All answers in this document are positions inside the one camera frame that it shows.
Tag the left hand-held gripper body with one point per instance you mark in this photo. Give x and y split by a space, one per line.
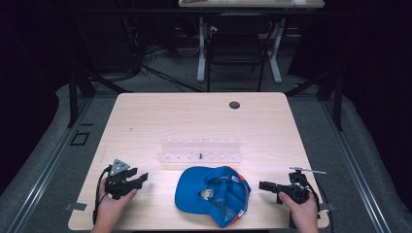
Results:
118 184

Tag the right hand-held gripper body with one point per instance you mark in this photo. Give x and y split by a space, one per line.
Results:
299 189

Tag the blue baseball cap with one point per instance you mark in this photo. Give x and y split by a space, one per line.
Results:
212 194

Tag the person's left hand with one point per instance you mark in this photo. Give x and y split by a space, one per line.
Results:
113 207

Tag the person's right hand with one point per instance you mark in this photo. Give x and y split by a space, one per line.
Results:
301 213

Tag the grey tape piece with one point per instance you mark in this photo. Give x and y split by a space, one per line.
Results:
75 206
327 207

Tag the black tape square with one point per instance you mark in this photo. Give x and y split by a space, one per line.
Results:
79 138

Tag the black tape strip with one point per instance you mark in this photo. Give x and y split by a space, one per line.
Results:
86 124

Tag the small black screw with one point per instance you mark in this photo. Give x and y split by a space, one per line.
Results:
200 156

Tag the clear acrylic rack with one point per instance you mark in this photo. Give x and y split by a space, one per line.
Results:
200 150

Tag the round grey table grommet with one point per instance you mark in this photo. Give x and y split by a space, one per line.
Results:
234 105

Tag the black chair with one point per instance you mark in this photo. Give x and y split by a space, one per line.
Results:
238 48

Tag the white-legged desk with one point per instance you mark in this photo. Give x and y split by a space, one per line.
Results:
249 19

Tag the aluminium floor rail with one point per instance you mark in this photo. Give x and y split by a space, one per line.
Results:
48 165
356 168

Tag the black metal frame stand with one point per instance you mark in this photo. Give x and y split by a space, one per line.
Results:
330 90
81 87

